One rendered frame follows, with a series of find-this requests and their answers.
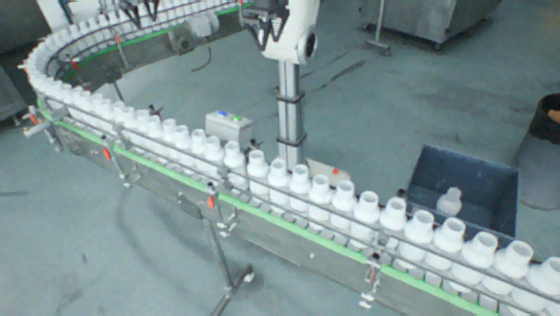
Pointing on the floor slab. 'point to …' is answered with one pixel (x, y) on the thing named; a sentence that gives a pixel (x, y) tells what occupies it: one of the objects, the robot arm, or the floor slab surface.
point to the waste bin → (541, 158)
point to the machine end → (428, 16)
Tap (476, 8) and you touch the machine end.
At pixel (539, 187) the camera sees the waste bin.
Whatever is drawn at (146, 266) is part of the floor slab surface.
